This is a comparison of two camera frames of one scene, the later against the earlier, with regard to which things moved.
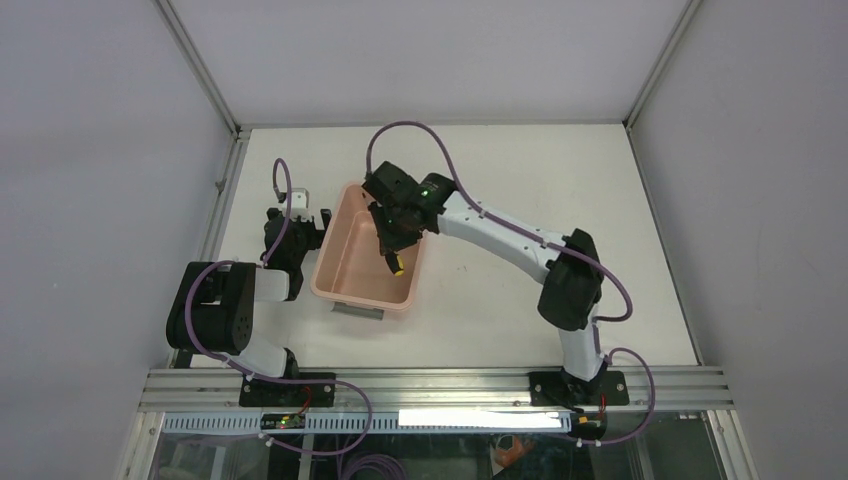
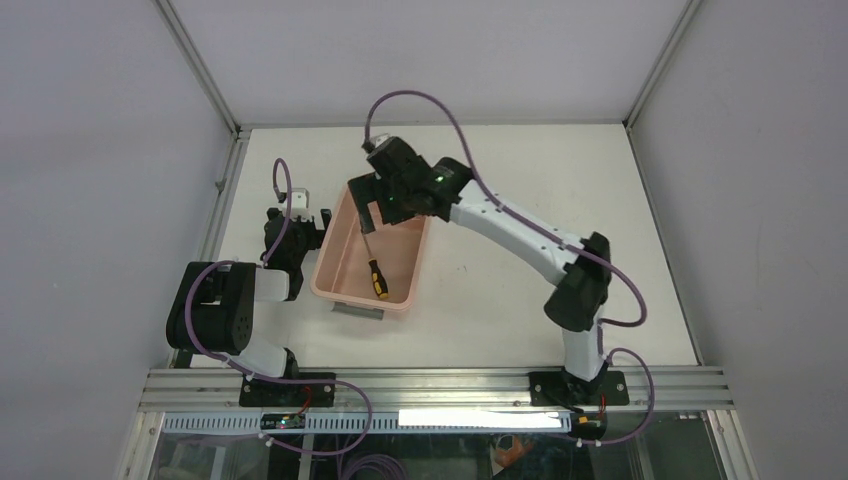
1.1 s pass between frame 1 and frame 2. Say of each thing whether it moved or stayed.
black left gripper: stayed
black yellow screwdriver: moved
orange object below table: stayed
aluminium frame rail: stayed
